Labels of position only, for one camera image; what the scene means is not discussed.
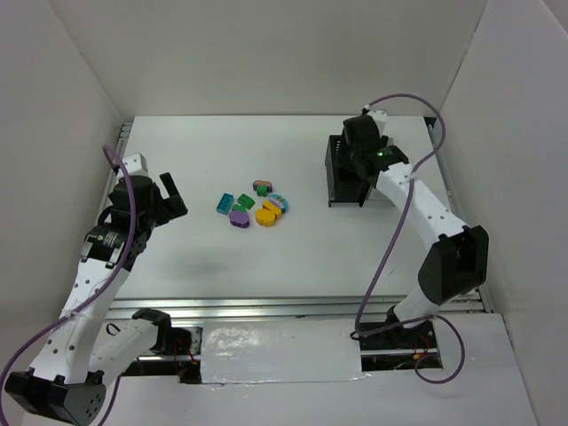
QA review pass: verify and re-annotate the yellow rounded lego brick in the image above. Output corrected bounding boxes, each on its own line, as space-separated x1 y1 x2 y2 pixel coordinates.
255 209 277 227

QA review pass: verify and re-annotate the teal flower printed lego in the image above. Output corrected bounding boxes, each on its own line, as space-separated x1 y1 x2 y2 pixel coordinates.
268 193 288 213

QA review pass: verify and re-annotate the yellow rectangular lego brick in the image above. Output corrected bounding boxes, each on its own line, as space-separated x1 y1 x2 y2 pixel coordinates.
263 201 282 219

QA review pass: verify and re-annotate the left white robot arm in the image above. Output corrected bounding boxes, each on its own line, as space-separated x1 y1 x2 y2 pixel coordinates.
1 173 191 425

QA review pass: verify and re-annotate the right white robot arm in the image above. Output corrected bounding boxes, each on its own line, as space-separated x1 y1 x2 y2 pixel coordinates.
339 113 489 329

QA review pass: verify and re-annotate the black slotted container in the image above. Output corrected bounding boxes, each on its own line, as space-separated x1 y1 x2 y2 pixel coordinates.
325 135 370 208

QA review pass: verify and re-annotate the white slotted container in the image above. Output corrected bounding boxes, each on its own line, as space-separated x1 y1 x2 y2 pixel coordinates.
359 182 391 202

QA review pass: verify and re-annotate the teal rectangular lego brick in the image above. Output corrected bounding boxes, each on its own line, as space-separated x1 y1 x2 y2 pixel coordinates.
216 193 234 215

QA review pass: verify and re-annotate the purple rounded lego brick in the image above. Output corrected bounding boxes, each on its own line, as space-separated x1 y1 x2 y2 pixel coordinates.
228 210 250 228

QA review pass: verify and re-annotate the green square lego brick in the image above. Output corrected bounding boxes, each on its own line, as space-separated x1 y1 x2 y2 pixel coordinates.
237 193 256 209

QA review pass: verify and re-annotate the small green lego brick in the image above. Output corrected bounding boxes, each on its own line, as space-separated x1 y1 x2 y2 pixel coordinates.
256 185 268 197

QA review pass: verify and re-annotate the purple printed lego brick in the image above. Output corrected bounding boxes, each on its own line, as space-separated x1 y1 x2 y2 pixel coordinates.
252 179 272 193

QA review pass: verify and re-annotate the white taped cover panel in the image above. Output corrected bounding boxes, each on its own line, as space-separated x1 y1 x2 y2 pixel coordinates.
201 319 363 384

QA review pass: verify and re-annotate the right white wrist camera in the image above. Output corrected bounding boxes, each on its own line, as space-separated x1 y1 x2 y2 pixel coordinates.
361 105 388 133

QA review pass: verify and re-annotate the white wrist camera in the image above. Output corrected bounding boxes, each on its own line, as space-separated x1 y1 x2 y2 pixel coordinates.
122 153 150 178
361 105 388 133

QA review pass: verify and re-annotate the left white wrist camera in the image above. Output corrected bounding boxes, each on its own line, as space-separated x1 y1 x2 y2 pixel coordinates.
122 153 150 178

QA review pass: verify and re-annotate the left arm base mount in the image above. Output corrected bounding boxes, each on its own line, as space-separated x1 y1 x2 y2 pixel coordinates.
127 308 201 384

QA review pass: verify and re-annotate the aluminium frame rail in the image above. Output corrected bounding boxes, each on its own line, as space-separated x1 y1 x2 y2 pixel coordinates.
106 296 485 320

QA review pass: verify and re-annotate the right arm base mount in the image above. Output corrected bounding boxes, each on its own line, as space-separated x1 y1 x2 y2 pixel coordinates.
357 321 442 372

